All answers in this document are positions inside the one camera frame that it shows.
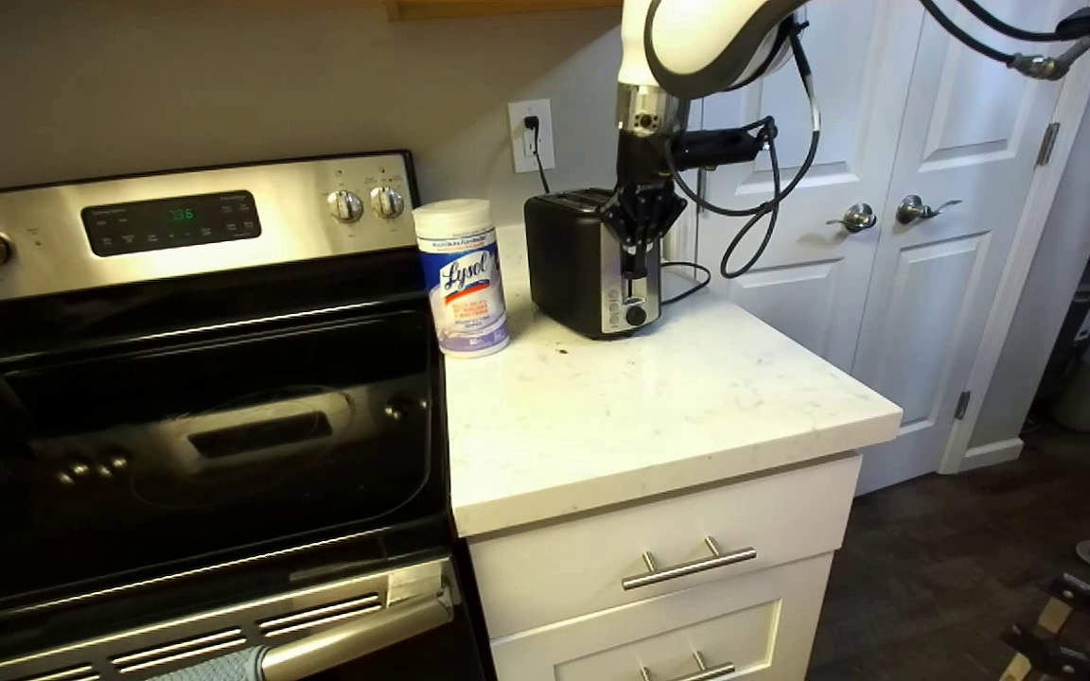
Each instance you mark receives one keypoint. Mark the stainless steel black stove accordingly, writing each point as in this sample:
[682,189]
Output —
[179,416]

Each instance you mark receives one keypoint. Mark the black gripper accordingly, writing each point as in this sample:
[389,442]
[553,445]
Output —
[648,158]

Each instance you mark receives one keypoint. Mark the white panel door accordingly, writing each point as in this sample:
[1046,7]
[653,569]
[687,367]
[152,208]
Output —
[812,152]
[964,290]

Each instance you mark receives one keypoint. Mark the white wall outlet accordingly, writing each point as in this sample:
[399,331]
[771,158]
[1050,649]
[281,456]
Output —
[532,133]

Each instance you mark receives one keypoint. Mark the Lysol wipes canister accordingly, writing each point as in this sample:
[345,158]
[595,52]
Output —
[464,287]

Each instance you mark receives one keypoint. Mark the black tan floor stand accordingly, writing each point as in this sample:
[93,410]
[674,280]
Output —
[1070,625]

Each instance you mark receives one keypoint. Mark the white shallow cabinet drawer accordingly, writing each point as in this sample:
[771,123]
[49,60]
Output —
[571,555]

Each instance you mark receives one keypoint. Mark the black and silver toaster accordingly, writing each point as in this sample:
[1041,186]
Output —
[576,266]

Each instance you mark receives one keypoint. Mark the white deep cabinet drawer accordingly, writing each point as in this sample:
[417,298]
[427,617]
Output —
[749,638]

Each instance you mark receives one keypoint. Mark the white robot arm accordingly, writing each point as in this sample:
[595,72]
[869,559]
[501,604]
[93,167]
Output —
[700,38]

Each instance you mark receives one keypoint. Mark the round toaster dial knob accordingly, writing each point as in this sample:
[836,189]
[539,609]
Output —
[634,313]

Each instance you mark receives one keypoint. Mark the black toaster lever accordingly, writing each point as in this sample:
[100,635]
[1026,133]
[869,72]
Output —
[634,263]

